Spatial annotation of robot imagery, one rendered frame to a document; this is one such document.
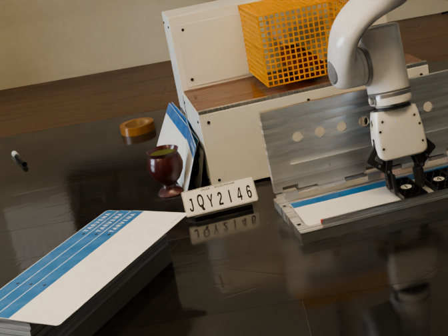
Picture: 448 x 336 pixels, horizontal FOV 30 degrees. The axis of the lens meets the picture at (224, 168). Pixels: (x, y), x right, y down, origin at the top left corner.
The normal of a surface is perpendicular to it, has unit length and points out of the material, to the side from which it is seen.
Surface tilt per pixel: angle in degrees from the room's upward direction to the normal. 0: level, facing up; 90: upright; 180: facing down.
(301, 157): 81
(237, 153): 90
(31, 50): 90
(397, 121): 76
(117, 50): 90
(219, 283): 0
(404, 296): 0
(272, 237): 0
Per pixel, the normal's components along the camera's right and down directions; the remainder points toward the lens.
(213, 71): 0.20, 0.30
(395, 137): 0.16, 0.10
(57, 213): -0.17, -0.93
